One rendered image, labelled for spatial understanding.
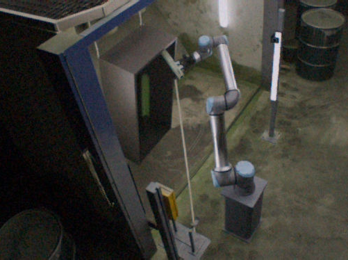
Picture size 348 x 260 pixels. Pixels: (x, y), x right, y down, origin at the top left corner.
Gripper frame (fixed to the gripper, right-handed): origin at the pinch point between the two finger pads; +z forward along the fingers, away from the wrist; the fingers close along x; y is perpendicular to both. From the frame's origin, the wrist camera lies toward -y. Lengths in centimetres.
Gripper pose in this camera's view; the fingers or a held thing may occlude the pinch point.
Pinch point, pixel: (173, 68)
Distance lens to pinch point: 287.0
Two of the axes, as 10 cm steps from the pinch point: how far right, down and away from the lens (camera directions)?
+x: -5.4, -7.8, 3.3
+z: -8.4, 5.2, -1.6
